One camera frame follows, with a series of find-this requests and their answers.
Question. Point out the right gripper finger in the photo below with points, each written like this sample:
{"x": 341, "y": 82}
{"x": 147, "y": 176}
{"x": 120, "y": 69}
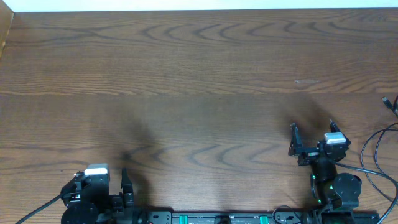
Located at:
{"x": 296, "y": 144}
{"x": 333, "y": 127}

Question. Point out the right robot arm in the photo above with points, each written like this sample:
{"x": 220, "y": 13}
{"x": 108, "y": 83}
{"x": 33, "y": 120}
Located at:
{"x": 337, "y": 194}

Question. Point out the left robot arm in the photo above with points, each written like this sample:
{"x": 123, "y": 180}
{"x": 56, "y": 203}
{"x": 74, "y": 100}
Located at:
{"x": 85, "y": 213}

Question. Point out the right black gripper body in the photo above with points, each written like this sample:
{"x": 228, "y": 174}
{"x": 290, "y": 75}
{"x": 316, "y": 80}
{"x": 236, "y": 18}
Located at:
{"x": 308, "y": 156}

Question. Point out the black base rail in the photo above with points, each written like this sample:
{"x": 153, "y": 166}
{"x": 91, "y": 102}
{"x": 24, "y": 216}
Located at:
{"x": 281, "y": 215}

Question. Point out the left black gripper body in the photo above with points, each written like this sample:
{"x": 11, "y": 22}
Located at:
{"x": 116, "y": 201}

